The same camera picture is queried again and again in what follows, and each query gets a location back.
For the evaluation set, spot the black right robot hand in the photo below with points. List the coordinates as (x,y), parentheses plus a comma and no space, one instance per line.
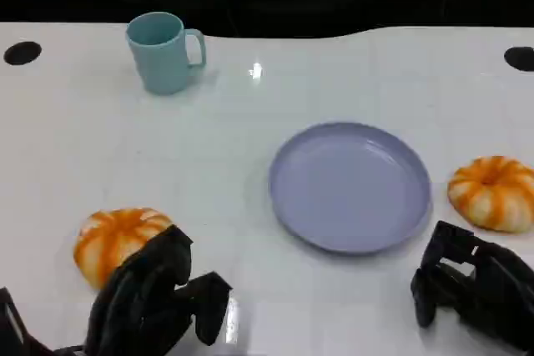
(488,285)

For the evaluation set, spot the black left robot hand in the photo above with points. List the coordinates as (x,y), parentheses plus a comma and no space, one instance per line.
(142,297)

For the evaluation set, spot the orange and white bread roll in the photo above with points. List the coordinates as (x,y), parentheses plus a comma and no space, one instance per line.
(496,195)
(110,239)

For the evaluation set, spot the pale green mug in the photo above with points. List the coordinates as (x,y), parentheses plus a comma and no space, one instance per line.
(160,60)

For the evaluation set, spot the lilac plate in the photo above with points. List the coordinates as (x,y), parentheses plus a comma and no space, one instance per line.
(350,187)

